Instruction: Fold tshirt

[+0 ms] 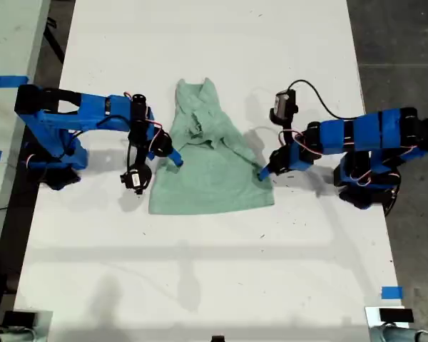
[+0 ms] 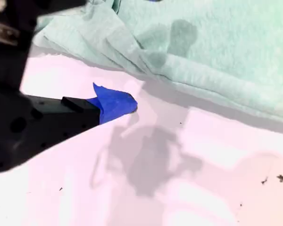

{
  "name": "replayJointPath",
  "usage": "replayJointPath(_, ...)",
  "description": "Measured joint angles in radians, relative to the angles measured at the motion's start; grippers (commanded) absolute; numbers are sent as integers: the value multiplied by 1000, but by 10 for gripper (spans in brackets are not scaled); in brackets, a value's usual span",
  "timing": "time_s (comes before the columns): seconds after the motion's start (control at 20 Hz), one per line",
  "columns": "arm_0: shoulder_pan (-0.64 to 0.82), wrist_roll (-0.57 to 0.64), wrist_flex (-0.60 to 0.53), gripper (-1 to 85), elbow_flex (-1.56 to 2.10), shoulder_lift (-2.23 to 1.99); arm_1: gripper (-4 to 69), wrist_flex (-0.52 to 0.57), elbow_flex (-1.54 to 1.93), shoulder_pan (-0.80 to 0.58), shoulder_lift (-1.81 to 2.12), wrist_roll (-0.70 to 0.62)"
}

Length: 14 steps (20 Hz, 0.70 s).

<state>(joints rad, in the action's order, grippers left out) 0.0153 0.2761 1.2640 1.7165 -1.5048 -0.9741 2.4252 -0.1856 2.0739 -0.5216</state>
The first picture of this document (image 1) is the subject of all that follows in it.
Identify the pale green T-shirt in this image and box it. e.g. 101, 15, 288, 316
148, 76, 275, 216

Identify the black stand leg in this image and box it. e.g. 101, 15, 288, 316
44, 6, 66, 66

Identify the long blue tape strip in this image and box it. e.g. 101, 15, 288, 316
0, 75, 31, 88

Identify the blue tape square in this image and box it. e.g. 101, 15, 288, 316
381, 286, 404, 300

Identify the pale grey side table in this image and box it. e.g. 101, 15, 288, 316
0, 0, 52, 286

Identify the small black box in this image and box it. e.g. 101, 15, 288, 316
2, 310, 39, 327
378, 308, 414, 323

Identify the grey metal tube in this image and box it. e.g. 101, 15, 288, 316
0, 326, 36, 342
369, 324, 428, 342

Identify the grey flat plate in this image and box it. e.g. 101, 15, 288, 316
13, 310, 54, 342

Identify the black camera stalk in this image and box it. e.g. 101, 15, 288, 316
283, 120, 295, 147
132, 142, 148, 168

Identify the black camera cable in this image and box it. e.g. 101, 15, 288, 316
69, 114, 133, 177
287, 79, 360, 120

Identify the black camera box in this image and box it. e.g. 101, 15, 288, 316
119, 163, 152, 195
269, 89, 299, 125

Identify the black base cable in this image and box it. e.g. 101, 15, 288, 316
383, 170, 403, 218

